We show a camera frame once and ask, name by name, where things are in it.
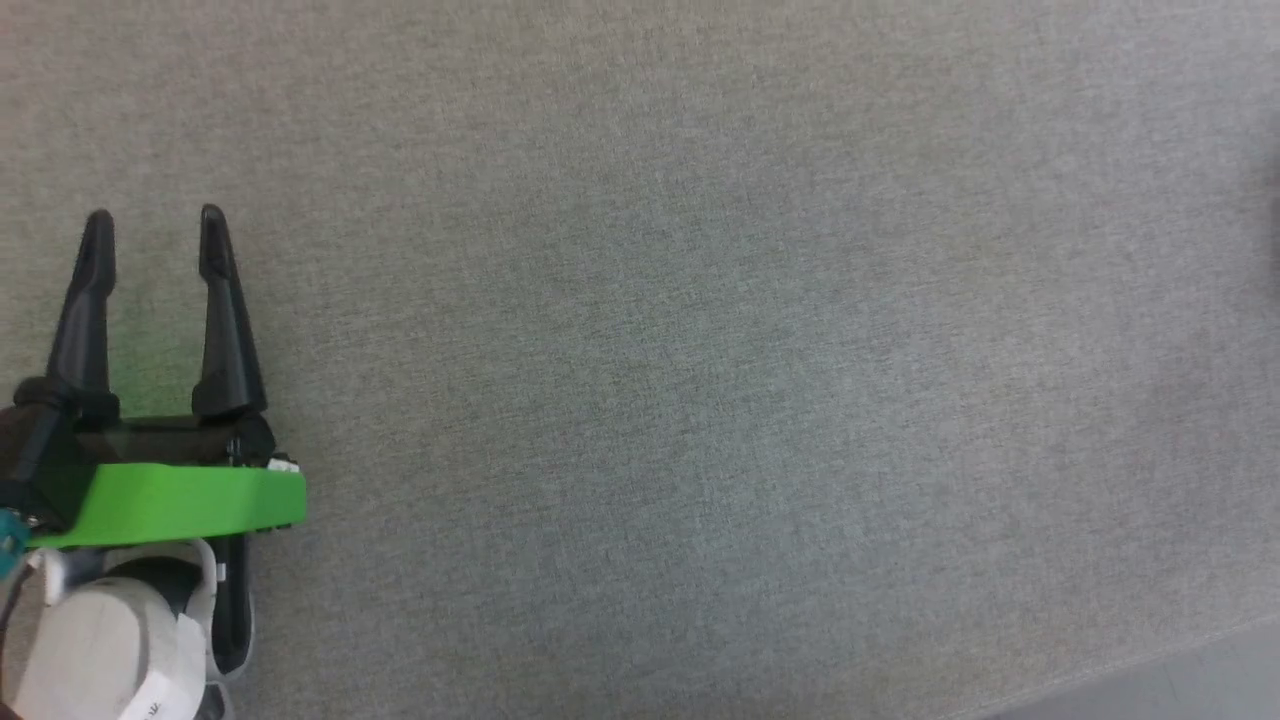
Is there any grey fabric sofa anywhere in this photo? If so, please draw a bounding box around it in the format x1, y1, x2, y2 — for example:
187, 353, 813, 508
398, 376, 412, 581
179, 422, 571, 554
0, 0, 1280, 720

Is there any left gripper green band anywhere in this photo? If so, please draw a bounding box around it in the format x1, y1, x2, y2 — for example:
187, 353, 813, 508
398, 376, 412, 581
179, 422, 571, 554
28, 204, 309, 673

